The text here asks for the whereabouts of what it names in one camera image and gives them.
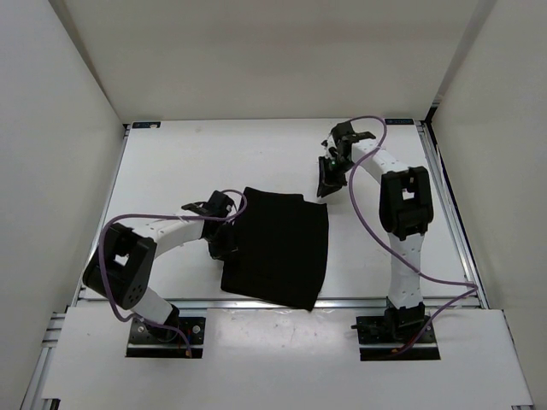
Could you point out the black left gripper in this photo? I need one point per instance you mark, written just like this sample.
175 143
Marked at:
227 249

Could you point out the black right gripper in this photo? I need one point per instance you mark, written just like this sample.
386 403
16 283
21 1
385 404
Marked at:
326 179

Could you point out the black skirt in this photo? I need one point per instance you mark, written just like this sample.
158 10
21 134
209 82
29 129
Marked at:
282 250

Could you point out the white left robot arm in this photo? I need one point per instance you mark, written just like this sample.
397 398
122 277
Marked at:
121 266

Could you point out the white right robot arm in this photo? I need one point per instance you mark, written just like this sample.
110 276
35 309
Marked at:
405 212

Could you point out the blue right corner label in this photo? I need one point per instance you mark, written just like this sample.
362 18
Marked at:
399 122

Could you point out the blue corner label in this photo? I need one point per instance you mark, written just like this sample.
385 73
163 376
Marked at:
146 124
399 122

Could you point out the white front cover board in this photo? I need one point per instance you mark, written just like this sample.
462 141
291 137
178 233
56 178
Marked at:
267 359

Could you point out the blue left corner label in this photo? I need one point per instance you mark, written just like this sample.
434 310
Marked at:
146 124

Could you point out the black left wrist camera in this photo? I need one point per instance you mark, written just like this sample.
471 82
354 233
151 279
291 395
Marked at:
219 205

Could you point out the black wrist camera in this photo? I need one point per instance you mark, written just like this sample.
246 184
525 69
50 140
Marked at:
344 135
219 205

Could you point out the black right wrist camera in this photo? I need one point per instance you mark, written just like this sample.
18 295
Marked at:
344 135

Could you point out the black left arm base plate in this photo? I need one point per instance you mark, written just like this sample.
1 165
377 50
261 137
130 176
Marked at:
150 342

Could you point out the aluminium left frame rail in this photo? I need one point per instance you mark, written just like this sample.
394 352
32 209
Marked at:
108 162

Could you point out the aluminium frame rail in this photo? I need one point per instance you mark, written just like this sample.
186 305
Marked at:
108 162
450 209

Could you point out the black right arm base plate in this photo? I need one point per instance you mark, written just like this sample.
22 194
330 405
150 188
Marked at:
378 342

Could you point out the aluminium right frame rail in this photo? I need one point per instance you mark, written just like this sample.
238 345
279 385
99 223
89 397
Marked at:
450 209

